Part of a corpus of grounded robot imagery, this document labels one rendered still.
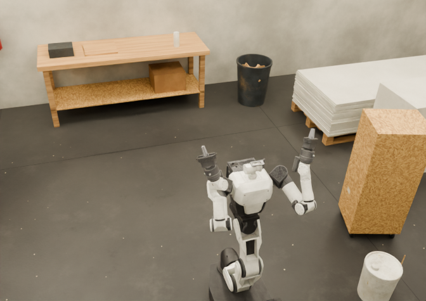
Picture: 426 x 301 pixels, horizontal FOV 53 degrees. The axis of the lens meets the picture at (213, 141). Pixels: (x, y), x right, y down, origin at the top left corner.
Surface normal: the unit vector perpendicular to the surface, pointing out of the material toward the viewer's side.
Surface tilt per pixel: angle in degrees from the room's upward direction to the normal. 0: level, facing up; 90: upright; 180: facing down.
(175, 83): 90
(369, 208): 90
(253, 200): 90
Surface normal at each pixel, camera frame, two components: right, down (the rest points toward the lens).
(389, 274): 0.03, -0.83
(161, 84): 0.31, 0.54
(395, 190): 0.02, 0.56
